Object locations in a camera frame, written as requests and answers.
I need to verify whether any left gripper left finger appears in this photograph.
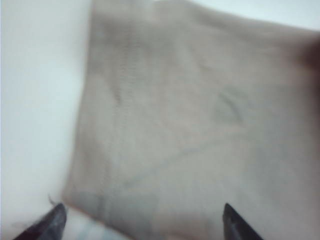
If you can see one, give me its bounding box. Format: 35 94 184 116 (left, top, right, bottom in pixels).
11 202 68 240

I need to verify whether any beige T-shirt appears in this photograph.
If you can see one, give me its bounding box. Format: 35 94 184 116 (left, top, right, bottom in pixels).
61 0 320 240

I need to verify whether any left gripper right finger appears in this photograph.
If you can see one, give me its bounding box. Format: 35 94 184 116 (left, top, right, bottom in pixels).
222 202 265 240

